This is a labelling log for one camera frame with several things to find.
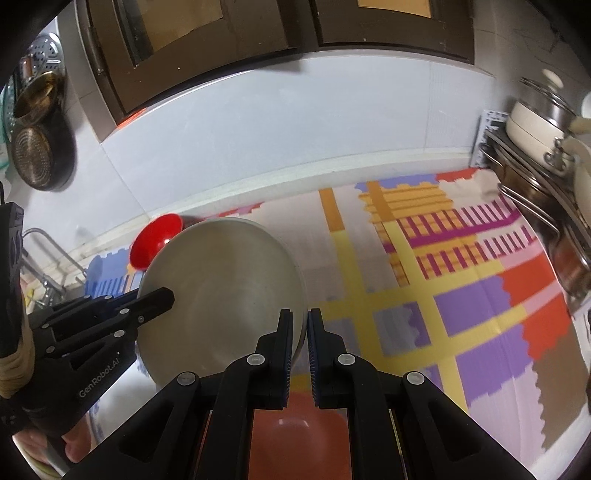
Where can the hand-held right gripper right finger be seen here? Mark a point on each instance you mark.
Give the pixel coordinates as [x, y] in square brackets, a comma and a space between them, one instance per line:
[314, 350]

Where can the small stainless steel pot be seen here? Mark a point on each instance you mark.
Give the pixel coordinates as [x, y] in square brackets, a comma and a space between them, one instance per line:
[568, 258]

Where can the large stainless steel pot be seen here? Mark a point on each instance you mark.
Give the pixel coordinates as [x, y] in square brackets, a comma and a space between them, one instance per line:
[521, 184]

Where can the glass lid with cream knob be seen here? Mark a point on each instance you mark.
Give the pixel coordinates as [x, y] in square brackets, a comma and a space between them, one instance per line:
[547, 94]

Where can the cream frying pan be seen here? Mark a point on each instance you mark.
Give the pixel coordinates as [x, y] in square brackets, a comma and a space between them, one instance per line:
[531, 129]

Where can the stainless steel bowl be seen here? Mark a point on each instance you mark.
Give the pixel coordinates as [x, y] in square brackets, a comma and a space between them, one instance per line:
[221, 286]

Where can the red bowl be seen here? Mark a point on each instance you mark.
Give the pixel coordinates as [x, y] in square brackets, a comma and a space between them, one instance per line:
[154, 240]

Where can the blue patterned white plate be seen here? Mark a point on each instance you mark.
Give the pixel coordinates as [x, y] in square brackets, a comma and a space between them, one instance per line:
[131, 387]

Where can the brass coloured pan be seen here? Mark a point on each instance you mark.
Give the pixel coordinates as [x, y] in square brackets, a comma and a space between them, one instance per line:
[39, 99]

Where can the chrome faucet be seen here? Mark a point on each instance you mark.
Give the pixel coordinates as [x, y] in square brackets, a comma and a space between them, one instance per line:
[51, 272]

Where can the person's left hand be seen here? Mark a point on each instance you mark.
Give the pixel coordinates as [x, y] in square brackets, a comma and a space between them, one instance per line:
[74, 450]

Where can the perforated steel steamer plate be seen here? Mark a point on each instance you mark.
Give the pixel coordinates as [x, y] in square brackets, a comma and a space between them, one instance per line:
[44, 53]

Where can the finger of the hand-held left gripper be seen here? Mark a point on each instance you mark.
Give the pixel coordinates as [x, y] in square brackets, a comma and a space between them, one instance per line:
[147, 302]
[106, 339]

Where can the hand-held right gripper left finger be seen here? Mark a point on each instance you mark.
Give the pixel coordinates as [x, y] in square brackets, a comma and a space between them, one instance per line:
[288, 344]

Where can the orange bowl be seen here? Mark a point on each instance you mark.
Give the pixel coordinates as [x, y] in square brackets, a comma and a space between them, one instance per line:
[300, 443]

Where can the white pot rack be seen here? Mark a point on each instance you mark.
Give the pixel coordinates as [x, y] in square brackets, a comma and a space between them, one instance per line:
[489, 138]

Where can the colourful patterned mat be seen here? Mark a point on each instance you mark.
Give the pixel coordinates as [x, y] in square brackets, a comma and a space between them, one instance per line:
[461, 286]

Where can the dark brown wall cabinet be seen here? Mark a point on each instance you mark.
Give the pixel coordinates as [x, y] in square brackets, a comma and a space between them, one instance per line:
[277, 46]

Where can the black frying pan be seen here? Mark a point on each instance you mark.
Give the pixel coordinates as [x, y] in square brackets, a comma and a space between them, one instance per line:
[39, 154]

